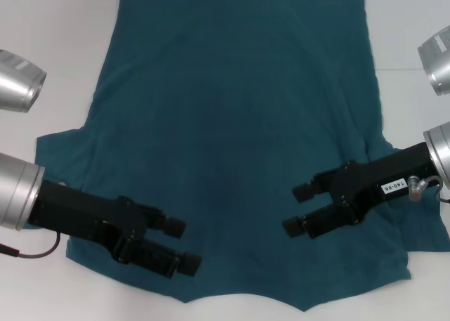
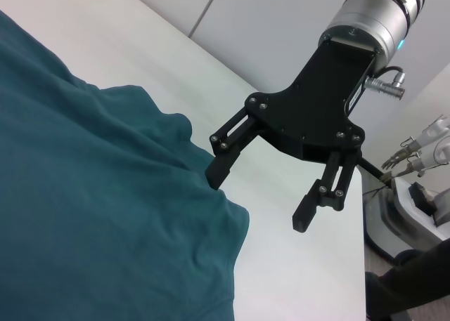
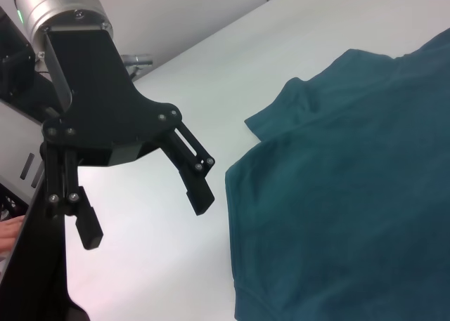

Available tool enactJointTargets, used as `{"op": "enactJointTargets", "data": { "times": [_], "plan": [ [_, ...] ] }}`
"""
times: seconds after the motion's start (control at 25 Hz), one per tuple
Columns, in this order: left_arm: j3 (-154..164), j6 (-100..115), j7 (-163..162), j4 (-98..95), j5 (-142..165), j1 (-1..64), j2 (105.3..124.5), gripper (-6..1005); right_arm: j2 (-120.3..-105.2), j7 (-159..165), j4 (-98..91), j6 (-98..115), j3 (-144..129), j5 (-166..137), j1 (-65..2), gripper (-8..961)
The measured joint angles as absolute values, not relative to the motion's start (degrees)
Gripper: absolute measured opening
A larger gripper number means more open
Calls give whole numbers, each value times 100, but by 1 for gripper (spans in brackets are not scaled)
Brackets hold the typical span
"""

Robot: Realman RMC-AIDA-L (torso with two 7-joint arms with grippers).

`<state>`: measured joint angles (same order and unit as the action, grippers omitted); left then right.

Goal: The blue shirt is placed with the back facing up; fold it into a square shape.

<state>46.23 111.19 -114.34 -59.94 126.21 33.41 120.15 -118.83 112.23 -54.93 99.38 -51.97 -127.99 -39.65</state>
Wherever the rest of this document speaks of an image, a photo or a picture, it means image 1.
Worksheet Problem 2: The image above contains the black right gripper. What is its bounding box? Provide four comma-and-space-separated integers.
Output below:
283, 141, 440, 239

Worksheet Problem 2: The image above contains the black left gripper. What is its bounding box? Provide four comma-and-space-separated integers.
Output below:
29, 179, 203, 278

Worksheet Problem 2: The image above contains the blue t-shirt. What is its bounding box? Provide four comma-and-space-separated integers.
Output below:
36, 0, 450, 303

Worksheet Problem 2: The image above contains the dark red left arm cable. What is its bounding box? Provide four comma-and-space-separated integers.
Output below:
0, 231, 65, 259

